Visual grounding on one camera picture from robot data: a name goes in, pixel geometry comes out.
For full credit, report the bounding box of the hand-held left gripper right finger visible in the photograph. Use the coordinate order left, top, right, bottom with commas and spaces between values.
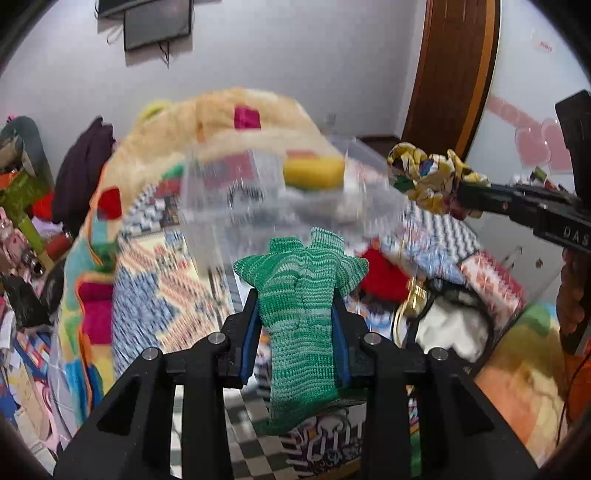
331, 292, 539, 480

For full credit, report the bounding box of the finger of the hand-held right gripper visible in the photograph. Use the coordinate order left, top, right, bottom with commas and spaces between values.
456, 182, 583, 225

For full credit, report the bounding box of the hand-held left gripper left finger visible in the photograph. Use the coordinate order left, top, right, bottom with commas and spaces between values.
54, 289, 260, 480

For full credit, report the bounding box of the green knitted cloth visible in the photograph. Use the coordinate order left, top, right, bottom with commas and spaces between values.
234, 227, 370, 435

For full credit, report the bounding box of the yellow patterned fabric scrunchie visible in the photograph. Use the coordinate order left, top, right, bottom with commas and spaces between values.
387, 143, 491, 217

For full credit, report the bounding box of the clear plastic storage box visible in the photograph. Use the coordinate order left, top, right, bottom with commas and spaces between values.
178, 134, 407, 273

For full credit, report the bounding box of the person's right hand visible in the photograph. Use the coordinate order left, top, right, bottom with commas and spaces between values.
556, 247, 591, 356

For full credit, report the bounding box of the red cloth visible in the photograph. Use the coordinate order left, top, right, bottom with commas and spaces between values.
359, 247, 419, 301

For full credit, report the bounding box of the patterned zigzag bedsheet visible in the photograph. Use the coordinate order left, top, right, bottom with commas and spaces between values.
111, 175, 525, 480

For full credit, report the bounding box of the white cloth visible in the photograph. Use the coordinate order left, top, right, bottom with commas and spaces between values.
413, 294, 492, 363

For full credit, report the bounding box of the brown wooden door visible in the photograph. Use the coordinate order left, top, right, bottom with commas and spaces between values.
401, 0, 502, 160

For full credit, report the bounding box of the cream fuzzy patchwork blanket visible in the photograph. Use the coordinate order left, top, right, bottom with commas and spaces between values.
60, 88, 342, 416

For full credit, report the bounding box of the orange green fuzzy blanket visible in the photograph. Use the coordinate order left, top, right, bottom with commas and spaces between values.
473, 302, 573, 455

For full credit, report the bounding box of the yellow sponge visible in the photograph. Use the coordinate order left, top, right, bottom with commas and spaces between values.
283, 157, 345, 190

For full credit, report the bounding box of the dark maroon hanging garment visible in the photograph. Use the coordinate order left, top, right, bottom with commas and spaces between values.
52, 116, 116, 237

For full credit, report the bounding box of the wall-mounted black monitor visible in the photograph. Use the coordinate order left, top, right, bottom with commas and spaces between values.
96, 0, 194, 51

